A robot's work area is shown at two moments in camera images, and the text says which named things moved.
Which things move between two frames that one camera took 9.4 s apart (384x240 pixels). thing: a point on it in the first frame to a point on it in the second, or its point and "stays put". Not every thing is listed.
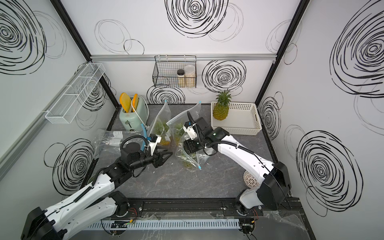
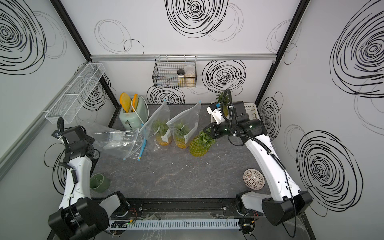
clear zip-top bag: (194, 160) to (124, 144)
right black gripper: (189, 148) to (213, 131)
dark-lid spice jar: (181, 78) stays put
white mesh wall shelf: (66, 108) stays put
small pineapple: (221, 109) stays put
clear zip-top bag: (175, 126) stays put
